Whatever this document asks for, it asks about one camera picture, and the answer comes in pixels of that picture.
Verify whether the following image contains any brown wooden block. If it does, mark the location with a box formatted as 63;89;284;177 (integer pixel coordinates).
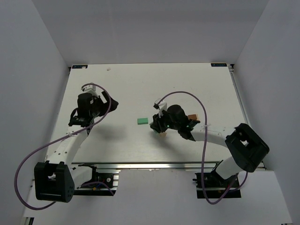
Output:
187;114;198;120

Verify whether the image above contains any green rectangular block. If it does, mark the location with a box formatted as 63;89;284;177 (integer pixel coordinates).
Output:
137;118;149;125

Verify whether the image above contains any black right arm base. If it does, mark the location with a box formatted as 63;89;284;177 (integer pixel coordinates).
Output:
192;172;241;201

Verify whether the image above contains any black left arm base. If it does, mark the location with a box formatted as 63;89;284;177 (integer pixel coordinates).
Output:
70;164;119;196

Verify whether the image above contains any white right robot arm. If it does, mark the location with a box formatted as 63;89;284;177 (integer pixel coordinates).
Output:
150;104;270;182

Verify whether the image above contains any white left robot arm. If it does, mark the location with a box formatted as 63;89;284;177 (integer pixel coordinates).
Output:
34;92;119;203

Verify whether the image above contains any blue table corner label left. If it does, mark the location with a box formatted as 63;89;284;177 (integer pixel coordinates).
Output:
71;65;88;69

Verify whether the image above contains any blue table corner label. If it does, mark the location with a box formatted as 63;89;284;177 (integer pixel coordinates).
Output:
71;65;88;69
210;63;227;67

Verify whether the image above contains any blue table corner label right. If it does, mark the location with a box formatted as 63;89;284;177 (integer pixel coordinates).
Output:
210;63;227;67

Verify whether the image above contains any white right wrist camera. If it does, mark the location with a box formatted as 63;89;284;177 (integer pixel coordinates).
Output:
153;98;167;117

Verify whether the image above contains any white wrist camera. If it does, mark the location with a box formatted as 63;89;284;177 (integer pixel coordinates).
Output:
81;85;98;97
153;98;167;117

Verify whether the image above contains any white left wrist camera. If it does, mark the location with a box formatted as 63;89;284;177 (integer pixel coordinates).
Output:
81;85;98;97

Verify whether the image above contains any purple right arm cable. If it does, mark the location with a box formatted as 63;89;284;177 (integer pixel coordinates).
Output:
156;91;249;205

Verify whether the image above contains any aluminium table edge rail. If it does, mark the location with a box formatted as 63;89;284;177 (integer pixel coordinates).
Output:
93;160;267;172

